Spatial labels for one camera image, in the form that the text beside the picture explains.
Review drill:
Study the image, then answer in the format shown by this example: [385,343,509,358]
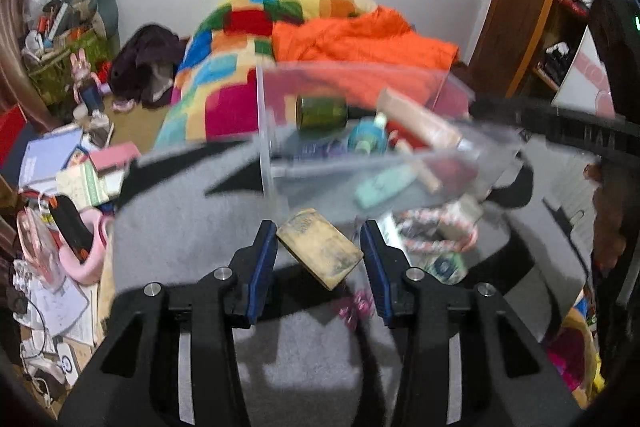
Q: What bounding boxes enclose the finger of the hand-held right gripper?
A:
[470,94,640,152]

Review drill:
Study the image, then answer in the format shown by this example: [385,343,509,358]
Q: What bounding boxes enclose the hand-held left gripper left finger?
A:
[57,219,279,427]

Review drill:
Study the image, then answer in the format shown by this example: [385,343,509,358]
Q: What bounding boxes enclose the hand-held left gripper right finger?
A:
[360,219,583,427]

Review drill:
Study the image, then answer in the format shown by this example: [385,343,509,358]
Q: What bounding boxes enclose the tan rectangular block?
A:
[275,208,365,292]

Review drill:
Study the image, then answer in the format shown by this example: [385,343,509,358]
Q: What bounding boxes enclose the mint green case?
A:
[354,167,418,208]

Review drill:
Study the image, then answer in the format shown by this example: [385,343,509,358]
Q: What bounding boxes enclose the beige cylinder stick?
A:
[417,159,443,194]

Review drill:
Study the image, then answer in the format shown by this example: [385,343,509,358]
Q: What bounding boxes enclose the clear plastic box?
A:
[255,59,523,228]

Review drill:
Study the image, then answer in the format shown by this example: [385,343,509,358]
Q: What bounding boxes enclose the beige cosmetic tube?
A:
[376,87,473,152]

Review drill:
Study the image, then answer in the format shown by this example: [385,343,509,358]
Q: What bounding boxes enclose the teal tape roll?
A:
[347,117,388,155]

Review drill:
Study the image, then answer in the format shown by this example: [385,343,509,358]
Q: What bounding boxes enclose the green glass bottle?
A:
[295,95,349,131]

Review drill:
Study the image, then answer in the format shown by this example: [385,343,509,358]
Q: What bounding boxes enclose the person's right hand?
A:
[582,162,626,273]

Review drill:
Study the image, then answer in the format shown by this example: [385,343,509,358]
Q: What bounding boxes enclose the white pink sliding door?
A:
[552,27,616,118]

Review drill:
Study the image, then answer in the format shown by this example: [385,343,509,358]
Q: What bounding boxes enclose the pink foil candy wrapper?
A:
[336,289,376,325]

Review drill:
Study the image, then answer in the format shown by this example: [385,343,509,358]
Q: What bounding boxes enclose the wooden wardrobe shelf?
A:
[532,0,603,92]

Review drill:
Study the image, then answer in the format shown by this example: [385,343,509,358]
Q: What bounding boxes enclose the grey black blanket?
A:
[97,127,596,427]

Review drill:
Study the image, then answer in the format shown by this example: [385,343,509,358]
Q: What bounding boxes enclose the white round jar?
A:
[445,197,483,238]

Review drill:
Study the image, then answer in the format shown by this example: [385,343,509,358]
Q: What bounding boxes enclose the pink book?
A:
[89,143,142,172]

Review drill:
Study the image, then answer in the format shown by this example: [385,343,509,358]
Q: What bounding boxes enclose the black orange device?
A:
[50,194,93,258]

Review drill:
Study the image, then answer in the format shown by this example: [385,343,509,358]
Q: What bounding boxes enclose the green white book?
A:
[55,162,113,208]

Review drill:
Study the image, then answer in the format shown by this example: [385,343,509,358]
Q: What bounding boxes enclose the orange duvet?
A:
[270,6,461,108]

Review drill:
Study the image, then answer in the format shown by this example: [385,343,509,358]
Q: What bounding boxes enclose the white paper sheets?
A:
[30,277,98,348]

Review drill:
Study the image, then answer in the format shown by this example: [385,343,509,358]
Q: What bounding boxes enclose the colourful patchwork blanket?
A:
[152,0,381,152]

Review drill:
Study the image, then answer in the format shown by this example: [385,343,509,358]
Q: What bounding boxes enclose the dark clothes pile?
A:
[107,24,186,110]

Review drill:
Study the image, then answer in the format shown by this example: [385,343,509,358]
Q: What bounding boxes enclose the blue notebook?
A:
[19,129,83,190]

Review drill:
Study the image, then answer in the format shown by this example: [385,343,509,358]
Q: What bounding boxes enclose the pink bunny toy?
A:
[70,48,107,118]

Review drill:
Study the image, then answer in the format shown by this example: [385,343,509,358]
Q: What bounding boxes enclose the green storage bag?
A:
[22,32,113,105]

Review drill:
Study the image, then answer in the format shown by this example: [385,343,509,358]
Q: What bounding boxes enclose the red box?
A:
[0,104,30,168]

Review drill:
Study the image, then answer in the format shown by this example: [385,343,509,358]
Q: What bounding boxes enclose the grey green cushion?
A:
[55,0,120,52]

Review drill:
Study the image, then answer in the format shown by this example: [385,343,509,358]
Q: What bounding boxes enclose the striped curtain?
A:
[0,0,46,118]

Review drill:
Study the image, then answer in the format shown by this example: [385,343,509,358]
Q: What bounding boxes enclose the pink white rope toy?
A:
[397,202,478,255]

